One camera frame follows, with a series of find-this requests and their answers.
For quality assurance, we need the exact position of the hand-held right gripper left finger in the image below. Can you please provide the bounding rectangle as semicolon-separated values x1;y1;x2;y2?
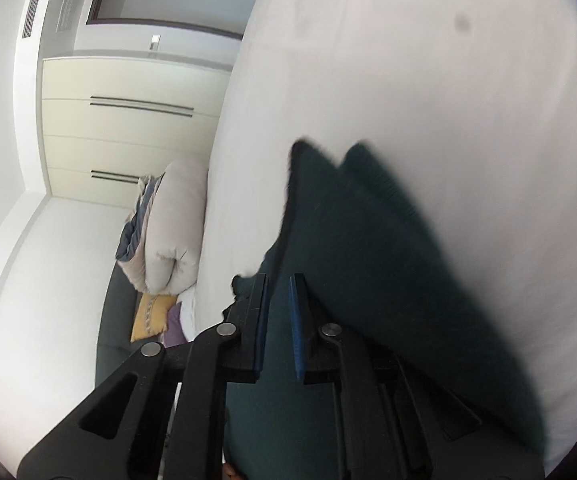
17;272;272;480

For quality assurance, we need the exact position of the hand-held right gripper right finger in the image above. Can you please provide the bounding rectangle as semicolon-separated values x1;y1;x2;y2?
288;272;545;480

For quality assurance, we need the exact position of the dark green sweater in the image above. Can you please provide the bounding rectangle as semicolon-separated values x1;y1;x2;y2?
223;137;550;480

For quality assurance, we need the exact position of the purple patterned pillow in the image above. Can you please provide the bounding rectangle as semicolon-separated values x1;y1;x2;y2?
161;305;190;349

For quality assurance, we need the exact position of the yellow patterned pillow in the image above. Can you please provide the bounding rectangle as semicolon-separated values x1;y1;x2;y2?
129;293;178;344

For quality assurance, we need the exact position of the folded beige duvet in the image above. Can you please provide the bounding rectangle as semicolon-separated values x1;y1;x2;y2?
115;159;210;296

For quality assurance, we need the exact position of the grey padded headboard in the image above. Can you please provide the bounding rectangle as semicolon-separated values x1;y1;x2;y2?
94;260;190;392

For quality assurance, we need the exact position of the cream wardrobe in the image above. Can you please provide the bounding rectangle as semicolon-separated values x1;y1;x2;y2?
42;57;234;211

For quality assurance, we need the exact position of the white sheeted bed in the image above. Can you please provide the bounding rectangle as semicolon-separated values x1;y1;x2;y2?
178;0;577;480

